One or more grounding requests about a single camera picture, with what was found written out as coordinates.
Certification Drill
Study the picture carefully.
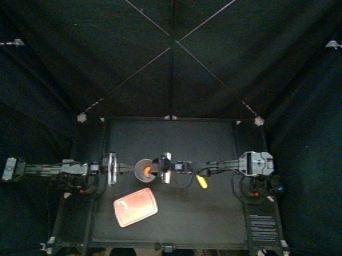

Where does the grey bowl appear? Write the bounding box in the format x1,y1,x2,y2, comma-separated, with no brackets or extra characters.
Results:
134,158,158,184

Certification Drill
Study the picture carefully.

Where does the yellow toy banana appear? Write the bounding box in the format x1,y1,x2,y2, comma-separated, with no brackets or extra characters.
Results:
195,173,210,190

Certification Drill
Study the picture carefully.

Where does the red cutting board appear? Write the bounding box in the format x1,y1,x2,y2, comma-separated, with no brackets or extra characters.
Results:
112,186,160,229

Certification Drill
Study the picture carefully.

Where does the white text label sticker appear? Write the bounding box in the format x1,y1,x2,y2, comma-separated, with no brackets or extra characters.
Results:
247,213,281,245

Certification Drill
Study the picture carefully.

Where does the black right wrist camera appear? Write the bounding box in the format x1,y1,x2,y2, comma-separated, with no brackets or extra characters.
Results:
174,160,195,175

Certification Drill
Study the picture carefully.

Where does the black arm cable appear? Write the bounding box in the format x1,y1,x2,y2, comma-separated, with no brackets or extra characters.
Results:
194,162,236,178

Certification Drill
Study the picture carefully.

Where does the thin diagonal brace cord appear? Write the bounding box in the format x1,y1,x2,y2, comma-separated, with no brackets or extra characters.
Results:
179,0,236,42
123,0,172,38
175,40,259,118
80,47,172,115

